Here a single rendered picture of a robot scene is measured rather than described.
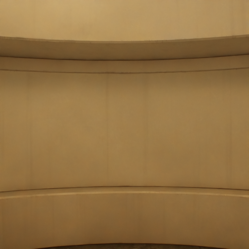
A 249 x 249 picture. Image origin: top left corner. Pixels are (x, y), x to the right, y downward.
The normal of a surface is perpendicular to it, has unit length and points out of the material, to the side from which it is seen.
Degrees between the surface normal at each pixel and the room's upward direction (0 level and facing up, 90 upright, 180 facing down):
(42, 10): 90
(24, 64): 90
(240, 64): 90
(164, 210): 90
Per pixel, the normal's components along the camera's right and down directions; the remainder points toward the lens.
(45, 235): 0.21, 0.00
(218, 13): -0.21, 0.00
